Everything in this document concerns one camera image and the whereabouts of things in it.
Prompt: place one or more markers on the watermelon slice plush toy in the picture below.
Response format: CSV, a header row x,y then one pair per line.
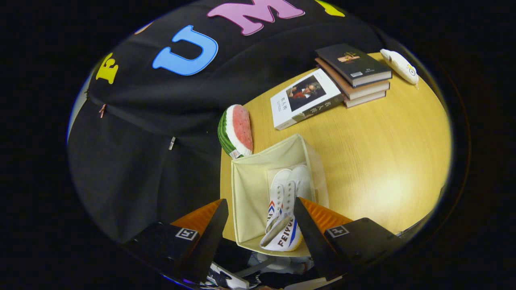
x,y
242,125

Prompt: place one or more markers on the white plush pouch with eyes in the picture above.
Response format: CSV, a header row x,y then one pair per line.
x,y
399,64

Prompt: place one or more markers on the black cover book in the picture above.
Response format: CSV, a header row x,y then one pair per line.
x,y
350,60

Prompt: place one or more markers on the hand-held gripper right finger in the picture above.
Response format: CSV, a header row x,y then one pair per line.
x,y
310,241

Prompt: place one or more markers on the grey chair base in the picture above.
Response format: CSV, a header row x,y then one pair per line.
x,y
278,264

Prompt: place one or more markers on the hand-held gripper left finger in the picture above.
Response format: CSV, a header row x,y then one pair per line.
x,y
209,245

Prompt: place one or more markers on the silver clip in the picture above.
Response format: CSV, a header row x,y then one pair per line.
x,y
172,143

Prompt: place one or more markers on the red clip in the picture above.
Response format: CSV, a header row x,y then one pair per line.
x,y
102,110

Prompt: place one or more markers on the white portrait cover book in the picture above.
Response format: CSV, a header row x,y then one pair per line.
x,y
290,108

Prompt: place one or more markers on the black white sneaker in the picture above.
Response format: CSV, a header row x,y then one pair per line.
x,y
225,278

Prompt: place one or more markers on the beige fabric storage box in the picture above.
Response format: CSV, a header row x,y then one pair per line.
x,y
250,193

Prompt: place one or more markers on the white canvas shoe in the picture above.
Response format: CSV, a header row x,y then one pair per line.
x,y
282,239
304,179

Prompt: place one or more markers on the thin brown cover book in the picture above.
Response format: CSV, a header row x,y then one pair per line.
x,y
365,100

